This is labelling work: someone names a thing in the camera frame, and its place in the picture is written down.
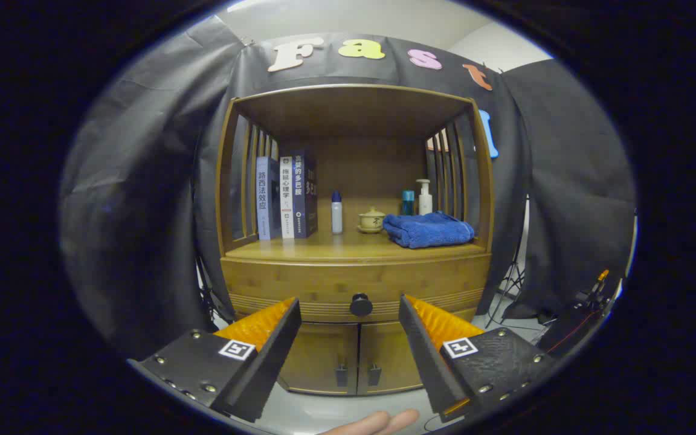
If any black backdrop cloth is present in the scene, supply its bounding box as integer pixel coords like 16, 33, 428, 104
58, 15, 637, 360

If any light blue book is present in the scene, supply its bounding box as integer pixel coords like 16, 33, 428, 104
256, 156, 282, 240

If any black round drawer knob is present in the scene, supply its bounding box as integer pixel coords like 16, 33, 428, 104
349, 293, 374, 318

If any wooden cabinet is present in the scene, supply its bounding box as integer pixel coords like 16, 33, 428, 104
215, 83, 495, 396

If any white bottle with blue cap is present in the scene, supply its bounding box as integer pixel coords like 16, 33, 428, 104
330, 190, 344, 234

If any beige lidded teacup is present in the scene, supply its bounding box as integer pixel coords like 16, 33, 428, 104
357, 207, 386, 234

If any wooden countertop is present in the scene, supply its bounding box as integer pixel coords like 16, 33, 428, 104
226, 227, 488, 262

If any black tripod stand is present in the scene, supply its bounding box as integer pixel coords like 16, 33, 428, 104
486, 196, 530, 330

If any dark blue book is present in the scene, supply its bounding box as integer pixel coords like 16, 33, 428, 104
291, 150, 318, 238

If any white spine book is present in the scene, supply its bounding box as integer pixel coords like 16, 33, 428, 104
279, 156, 295, 239

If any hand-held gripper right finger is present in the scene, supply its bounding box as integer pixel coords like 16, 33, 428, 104
398, 294, 557, 424

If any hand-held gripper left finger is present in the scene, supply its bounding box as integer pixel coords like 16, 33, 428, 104
127, 296, 302, 424

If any white pump bottle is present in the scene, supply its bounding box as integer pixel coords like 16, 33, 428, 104
416, 179, 433, 216

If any blue folded towel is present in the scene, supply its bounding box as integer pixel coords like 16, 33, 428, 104
382, 211, 475, 250

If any wooden drawer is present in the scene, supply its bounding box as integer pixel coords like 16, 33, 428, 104
221, 253, 492, 322

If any black equipment with orange clip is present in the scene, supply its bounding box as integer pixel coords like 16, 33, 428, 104
535, 269, 624, 357

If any wooden cabinet door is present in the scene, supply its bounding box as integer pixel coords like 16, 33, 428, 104
358, 322, 424, 395
277, 322, 359, 396

